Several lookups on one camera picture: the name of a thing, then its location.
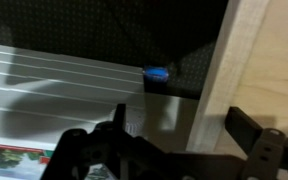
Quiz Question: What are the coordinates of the blue metal can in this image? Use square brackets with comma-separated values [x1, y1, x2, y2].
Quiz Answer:
[142, 65, 170, 93]

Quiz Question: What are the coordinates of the wooden cabinet drawer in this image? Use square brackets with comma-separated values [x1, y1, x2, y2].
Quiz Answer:
[185, 0, 288, 180]

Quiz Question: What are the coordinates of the colourful printed box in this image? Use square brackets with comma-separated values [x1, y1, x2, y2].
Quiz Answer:
[0, 142, 116, 180]

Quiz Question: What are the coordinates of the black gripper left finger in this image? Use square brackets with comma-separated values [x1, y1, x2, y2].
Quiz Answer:
[40, 103, 172, 180]

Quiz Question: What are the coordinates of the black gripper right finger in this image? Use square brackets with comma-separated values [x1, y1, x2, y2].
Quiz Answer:
[224, 106, 288, 180]

